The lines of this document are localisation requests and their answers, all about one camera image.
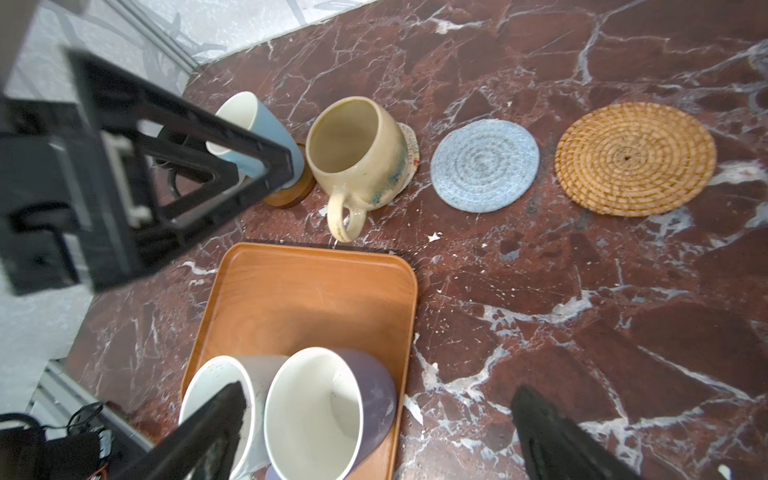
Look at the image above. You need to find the aluminium front rail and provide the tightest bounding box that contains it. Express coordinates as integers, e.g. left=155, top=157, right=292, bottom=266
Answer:
left=26, top=360, right=154, bottom=458

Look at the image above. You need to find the aluminium cage frame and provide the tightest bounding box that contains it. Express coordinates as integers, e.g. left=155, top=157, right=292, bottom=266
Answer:
left=105, top=0, right=199, bottom=74

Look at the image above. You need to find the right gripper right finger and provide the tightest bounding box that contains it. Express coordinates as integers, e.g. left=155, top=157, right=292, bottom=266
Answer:
left=511, top=385, right=640, bottom=480

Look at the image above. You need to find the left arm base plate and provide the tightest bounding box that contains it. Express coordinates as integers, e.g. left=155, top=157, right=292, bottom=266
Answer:
left=1, top=402, right=109, bottom=479

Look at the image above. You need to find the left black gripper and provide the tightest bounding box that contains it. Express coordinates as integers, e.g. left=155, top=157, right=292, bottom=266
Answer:
left=1, top=50, right=296, bottom=296

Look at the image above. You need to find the right brown wooden coaster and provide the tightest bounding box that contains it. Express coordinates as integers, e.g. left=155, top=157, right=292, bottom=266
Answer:
left=264, top=160, right=316, bottom=209

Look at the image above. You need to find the light blue mug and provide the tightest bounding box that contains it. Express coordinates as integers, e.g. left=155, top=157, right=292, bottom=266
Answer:
left=206, top=91, right=304, bottom=189

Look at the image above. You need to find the black mug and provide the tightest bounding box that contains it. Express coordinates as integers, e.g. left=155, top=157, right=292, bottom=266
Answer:
left=154, top=127, right=211, bottom=199

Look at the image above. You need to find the multicolour woven coaster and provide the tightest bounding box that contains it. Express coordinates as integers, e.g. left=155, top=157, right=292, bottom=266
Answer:
left=398, top=122, right=420, bottom=191

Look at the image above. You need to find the purple white mug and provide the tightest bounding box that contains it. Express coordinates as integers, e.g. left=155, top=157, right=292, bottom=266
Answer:
left=263, top=347, right=398, bottom=479

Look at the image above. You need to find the orange wooden tray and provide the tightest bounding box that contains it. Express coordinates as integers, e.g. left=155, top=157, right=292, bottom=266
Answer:
left=179, top=241, right=419, bottom=480

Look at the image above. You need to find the rattan wicker coaster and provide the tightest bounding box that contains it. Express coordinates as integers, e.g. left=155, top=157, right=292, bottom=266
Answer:
left=554, top=102, right=717, bottom=217

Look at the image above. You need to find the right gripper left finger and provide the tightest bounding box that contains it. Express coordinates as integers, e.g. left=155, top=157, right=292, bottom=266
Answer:
left=117, top=382, right=246, bottom=480

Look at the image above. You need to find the grey blue woven coaster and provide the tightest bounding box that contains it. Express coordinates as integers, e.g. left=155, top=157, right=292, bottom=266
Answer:
left=430, top=119, right=540, bottom=213

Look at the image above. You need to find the beige yellow mug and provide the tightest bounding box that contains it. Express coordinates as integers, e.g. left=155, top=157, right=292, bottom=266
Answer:
left=306, top=96, right=413, bottom=243

